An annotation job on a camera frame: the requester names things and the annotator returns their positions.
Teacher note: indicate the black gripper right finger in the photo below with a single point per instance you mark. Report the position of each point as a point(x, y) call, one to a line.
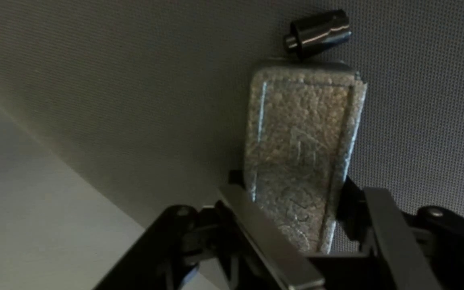
point(403, 242)

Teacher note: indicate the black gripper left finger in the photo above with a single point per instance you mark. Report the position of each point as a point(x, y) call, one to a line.
point(253, 231)

